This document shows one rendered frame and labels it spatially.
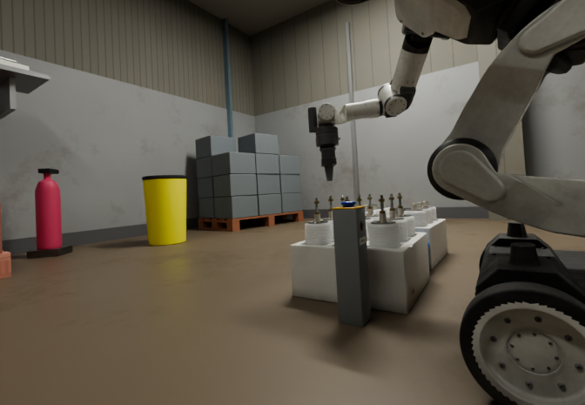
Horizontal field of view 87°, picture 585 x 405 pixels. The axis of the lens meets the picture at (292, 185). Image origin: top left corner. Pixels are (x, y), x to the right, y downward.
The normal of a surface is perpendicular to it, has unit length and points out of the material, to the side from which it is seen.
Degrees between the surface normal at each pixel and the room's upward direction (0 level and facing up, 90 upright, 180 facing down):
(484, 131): 90
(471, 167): 90
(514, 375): 90
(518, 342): 90
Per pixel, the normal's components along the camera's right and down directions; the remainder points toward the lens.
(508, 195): -0.23, 0.26
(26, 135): 0.82, -0.06
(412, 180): -0.57, 0.01
